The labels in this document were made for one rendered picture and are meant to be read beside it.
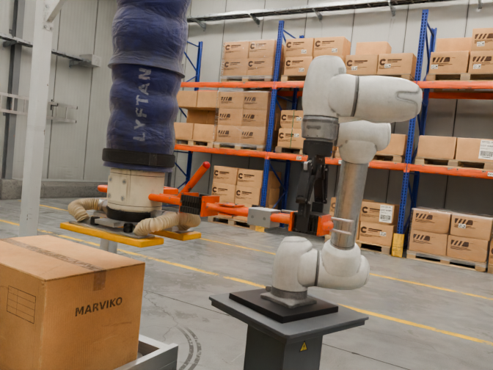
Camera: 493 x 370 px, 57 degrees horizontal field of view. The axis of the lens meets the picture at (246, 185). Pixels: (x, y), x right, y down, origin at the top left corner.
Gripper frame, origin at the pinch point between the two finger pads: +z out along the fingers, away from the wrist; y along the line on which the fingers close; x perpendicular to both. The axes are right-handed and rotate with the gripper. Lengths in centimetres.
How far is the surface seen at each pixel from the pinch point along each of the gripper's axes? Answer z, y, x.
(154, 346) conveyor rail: 62, -28, -70
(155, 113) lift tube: -25, 6, -50
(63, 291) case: 32, 17, -70
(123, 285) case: 34, -7, -69
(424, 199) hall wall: 21, -841, -102
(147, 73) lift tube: -36, 9, -52
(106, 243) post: 32, -45, -120
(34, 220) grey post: 61, -165, -343
